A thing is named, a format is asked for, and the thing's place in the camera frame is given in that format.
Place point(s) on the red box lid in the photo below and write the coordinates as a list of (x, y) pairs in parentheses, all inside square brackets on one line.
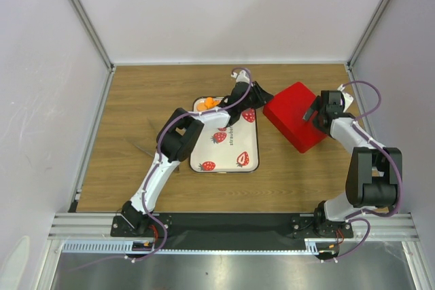
[(286, 110)]

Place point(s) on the cable duct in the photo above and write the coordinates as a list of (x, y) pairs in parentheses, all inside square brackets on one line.
[(126, 247), (329, 245)]

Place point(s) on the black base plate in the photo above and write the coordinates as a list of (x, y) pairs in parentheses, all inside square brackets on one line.
[(247, 231)]

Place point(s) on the waffle cookie top left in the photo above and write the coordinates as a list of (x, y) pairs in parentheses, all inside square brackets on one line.
[(201, 107)]

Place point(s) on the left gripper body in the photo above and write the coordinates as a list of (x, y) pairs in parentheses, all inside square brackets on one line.
[(254, 100)]

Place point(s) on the right cable duct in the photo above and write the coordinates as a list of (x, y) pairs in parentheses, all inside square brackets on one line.
[(329, 245)]

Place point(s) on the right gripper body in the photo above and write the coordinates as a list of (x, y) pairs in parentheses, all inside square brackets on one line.
[(316, 119)]

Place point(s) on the left cable duct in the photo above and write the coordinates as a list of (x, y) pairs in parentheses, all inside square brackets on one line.
[(126, 247)]

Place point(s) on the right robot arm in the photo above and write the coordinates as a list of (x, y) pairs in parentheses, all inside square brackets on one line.
[(374, 178)]

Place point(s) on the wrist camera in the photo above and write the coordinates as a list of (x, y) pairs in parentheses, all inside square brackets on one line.
[(347, 97), (243, 76)]

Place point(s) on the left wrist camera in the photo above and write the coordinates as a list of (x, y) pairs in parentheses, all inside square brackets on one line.
[(243, 76)]

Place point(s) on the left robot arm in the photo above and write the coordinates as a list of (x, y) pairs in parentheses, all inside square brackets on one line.
[(176, 141)]

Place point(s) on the metal serving tongs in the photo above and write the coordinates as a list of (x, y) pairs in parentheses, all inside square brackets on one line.
[(145, 144)]

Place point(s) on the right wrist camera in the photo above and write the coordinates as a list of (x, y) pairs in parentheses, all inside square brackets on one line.
[(347, 97)]

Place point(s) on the white strawberry tray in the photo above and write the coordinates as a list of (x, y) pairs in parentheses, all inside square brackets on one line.
[(228, 150)]

